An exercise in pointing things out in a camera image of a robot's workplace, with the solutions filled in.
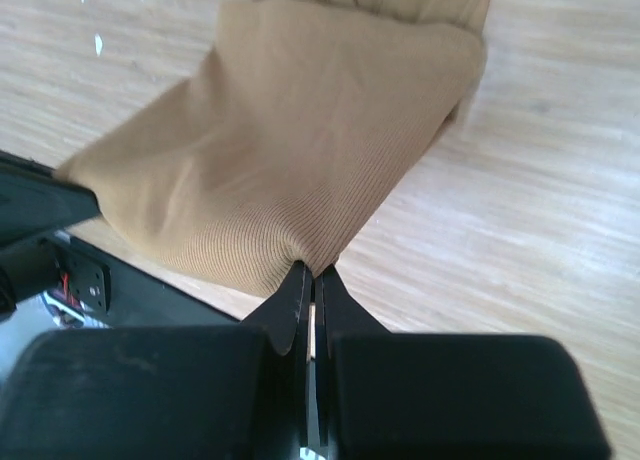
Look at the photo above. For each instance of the white paper scrap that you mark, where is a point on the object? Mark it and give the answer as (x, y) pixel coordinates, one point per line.
(98, 43)

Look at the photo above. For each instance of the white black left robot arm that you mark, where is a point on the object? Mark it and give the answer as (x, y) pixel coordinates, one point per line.
(27, 269)

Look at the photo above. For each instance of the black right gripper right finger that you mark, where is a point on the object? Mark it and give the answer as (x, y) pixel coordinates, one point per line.
(385, 395)

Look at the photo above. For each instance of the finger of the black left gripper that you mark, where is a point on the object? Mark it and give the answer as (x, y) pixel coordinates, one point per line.
(34, 203)

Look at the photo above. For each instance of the tan brown garment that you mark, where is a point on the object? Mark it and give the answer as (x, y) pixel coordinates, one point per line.
(295, 128)

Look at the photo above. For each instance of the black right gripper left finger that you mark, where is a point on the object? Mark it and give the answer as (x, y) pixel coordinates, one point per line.
(234, 391)

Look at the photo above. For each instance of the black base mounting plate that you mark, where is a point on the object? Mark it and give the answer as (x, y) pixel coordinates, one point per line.
(98, 301)

